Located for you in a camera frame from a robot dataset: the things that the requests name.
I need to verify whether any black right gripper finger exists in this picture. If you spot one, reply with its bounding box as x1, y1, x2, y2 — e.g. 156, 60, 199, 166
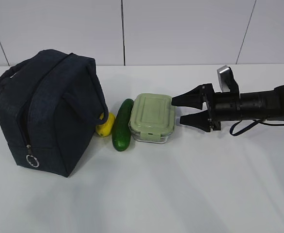
180, 110, 210, 133
172, 87, 203, 110

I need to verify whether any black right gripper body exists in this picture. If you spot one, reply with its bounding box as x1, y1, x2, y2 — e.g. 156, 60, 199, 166
198, 83, 240, 133

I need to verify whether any glass container with green lid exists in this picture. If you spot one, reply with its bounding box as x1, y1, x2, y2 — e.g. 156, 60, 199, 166
128, 93, 175, 144

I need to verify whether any green cucumber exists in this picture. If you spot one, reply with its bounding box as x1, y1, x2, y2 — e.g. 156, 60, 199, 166
112, 99, 134, 151

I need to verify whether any yellow lemon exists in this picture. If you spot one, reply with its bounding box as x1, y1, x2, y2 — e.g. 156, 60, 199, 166
95, 112, 115, 137

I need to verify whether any navy blue insulated lunch bag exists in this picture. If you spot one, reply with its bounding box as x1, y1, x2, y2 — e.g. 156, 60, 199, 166
0, 49, 109, 177

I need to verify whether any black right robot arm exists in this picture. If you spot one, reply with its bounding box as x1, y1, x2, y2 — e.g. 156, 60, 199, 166
172, 83, 284, 135

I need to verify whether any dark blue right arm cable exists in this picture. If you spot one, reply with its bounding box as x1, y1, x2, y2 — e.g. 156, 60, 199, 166
229, 118, 284, 136

